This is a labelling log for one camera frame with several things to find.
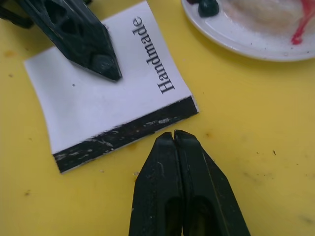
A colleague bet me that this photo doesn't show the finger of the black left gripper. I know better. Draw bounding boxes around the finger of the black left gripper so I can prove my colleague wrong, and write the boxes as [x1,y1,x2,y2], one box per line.
[53,0,123,81]
[22,0,118,81]

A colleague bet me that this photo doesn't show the small pink fruit cake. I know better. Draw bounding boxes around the small pink fruit cake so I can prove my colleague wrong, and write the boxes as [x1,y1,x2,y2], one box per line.
[221,0,315,45]

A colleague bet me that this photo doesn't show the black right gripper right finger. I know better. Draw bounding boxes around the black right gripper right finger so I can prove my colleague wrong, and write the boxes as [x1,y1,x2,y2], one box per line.
[174,130,251,236]

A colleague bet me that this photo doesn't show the white round plate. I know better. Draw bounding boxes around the white round plate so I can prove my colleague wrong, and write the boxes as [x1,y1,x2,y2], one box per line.
[181,0,315,61]

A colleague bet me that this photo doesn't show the white Handmade matchbox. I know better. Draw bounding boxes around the white Handmade matchbox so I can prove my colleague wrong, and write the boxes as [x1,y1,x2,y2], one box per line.
[24,0,199,175]

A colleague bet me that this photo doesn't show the dark blueberry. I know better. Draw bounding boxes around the dark blueberry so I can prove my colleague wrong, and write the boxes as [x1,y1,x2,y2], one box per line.
[198,0,220,18]

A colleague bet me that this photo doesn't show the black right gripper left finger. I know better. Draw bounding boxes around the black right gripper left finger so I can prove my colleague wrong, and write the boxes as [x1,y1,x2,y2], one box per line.
[128,131,184,236]

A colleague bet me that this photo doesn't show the yellow table mat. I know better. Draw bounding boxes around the yellow table mat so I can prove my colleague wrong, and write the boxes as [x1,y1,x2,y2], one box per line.
[0,0,315,236]

